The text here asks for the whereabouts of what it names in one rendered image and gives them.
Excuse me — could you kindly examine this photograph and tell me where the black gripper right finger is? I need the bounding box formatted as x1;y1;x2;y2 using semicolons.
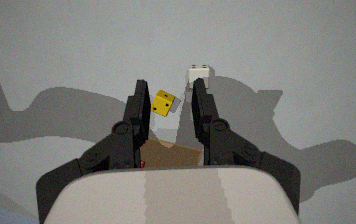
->
191;78;301;217

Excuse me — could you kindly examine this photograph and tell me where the tan mat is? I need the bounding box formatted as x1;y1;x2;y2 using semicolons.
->
140;137;203;168

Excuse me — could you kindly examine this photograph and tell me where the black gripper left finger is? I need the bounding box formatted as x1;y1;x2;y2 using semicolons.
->
36;80;151;224

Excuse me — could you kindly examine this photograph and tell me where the white die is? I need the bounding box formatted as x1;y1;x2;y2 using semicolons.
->
188;65;210;89

